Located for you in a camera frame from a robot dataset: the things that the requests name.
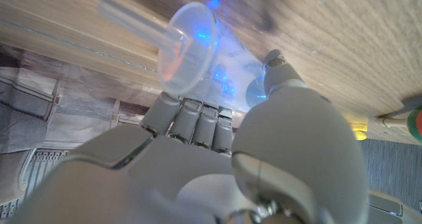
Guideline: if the colourful wooden maraca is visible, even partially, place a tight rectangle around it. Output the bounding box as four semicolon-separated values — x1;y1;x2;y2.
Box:
375;105;422;142

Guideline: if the large clear plastic syringe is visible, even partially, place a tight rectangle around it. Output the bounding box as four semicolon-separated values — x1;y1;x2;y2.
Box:
97;0;274;113

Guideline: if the printed living room backdrop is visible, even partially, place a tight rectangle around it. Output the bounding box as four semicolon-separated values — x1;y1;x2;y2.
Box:
0;42;159;218

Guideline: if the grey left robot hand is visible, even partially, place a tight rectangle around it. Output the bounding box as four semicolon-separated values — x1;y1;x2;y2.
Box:
367;189;422;224

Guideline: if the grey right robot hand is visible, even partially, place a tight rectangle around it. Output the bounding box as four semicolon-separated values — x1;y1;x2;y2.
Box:
6;49;370;224

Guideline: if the yellow toy banana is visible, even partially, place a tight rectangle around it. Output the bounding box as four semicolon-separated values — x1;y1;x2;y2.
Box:
349;121;369;142

